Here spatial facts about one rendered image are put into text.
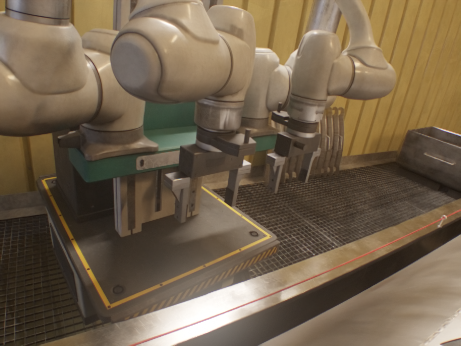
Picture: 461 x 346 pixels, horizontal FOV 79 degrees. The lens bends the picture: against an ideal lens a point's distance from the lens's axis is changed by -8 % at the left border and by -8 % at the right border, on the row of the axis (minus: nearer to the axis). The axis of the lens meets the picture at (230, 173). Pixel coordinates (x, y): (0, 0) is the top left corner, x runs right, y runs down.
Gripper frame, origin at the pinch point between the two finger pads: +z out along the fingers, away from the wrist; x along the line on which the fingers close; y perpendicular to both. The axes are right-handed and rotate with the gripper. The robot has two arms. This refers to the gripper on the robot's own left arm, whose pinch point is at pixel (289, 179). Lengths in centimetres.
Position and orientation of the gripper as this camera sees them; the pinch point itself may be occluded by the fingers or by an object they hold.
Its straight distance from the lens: 84.1
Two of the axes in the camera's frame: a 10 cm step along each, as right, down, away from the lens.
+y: 6.4, 3.9, -6.6
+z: -1.3, 9.1, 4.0
